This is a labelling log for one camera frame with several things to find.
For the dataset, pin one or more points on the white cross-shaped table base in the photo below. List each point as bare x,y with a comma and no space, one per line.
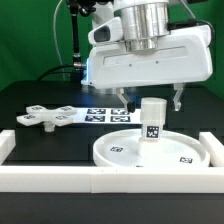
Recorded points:
49,117

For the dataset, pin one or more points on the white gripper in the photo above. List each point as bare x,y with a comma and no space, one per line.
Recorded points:
181,57

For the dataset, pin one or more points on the white right fence bar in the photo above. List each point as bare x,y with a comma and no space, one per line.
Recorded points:
214,147

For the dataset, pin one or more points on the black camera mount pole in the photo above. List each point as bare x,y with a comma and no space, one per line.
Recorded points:
84,8

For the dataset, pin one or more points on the white round table top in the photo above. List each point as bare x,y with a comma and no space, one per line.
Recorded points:
127,148

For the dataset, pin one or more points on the white left fence bar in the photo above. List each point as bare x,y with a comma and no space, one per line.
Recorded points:
7,143

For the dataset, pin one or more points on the white front fence bar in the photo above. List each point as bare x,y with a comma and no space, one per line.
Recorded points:
61,179

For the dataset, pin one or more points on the white marker sheet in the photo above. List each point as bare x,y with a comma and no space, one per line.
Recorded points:
106,116

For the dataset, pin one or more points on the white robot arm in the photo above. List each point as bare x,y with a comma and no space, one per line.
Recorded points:
134,44

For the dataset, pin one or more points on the white fence bar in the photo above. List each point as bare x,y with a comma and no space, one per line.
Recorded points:
61,179
7,143
214,147

